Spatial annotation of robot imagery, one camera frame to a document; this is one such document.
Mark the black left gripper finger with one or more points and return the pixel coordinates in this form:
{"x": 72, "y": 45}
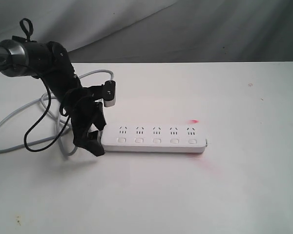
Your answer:
{"x": 93, "y": 144}
{"x": 80, "y": 138}

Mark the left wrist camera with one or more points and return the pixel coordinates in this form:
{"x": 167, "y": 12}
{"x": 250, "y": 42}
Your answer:
{"x": 109, "y": 93}

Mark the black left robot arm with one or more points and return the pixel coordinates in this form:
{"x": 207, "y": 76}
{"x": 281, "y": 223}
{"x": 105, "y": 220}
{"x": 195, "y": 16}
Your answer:
{"x": 48, "y": 62}

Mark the white five-outlet power strip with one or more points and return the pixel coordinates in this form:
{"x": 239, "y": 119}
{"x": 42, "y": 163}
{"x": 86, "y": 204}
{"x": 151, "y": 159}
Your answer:
{"x": 154, "y": 138}

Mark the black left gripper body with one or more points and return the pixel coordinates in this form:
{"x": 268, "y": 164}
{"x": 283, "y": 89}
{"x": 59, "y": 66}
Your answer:
{"x": 82, "y": 106}

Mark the grey backdrop cloth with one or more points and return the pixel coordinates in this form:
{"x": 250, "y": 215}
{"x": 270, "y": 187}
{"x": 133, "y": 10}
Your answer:
{"x": 158, "y": 30}

